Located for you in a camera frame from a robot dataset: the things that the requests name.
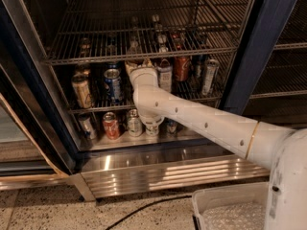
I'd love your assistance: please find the clear water bottle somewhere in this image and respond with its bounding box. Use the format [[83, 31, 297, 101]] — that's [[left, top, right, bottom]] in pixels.
[[128, 16, 143, 65]]

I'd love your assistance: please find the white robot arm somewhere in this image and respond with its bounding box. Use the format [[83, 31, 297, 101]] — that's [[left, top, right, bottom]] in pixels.
[[125, 59, 307, 230]]

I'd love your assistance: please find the white label juice bottle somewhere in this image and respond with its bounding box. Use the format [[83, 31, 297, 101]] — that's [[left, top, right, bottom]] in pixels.
[[154, 57, 173, 92]]

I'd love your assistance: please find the red can bottom shelf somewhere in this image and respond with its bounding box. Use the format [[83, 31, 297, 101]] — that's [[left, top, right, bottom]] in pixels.
[[103, 112, 120, 140]]

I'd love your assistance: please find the stainless steel fridge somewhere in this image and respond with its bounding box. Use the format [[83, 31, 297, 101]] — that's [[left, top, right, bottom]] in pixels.
[[0, 0, 307, 203]]

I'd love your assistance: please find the open fridge door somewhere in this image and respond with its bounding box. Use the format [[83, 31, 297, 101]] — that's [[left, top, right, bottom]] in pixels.
[[0, 63, 75, 190]]

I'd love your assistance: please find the red Coca-Cola can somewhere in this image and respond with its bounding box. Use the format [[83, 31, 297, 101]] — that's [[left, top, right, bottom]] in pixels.
[[174, 56, 191, 81]]

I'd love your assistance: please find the blue Pepsi can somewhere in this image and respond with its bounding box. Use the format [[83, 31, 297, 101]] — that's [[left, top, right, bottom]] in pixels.
[[104, 69, 124, 104]]

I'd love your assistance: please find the dark can behind red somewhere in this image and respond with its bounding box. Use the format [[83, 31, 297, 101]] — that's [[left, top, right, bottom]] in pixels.
[[192, 55, 205, 78]]

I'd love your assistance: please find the green white can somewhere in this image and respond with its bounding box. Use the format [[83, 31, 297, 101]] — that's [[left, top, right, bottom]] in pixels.
[[146, 126, 159, 136], [127, 109, 143, 137]]

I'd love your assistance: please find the tall silver can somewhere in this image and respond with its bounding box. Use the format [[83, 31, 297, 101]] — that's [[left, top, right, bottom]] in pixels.
[[201, 58, 220, 96]]

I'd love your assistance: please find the blue silver can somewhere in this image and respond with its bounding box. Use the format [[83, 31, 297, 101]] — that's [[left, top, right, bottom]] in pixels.
[[166, 119, 177, 135]]

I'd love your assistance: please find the gold beverage can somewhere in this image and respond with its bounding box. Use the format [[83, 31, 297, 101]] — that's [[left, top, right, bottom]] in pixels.
[[71, 74, 94, 109]]

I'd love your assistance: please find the silver can bottom left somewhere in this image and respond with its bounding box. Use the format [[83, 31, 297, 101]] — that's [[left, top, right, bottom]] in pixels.
[[78, 114, 97, 140]]

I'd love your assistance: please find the clear plastic bin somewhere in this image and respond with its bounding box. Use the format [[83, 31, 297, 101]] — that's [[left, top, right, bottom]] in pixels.
[[192, 182, 268, 230]]

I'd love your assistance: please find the upper wire shelf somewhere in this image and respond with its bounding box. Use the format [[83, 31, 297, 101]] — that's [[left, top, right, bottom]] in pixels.
[[46, 0, 252, 65]]

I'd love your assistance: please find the middle wire shelf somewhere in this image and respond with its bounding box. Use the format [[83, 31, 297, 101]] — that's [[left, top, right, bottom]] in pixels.
[[54, 54, 232, 114]]

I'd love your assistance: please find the black cable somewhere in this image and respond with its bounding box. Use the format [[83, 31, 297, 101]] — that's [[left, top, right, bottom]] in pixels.
[[105, 194, 193, 230]]

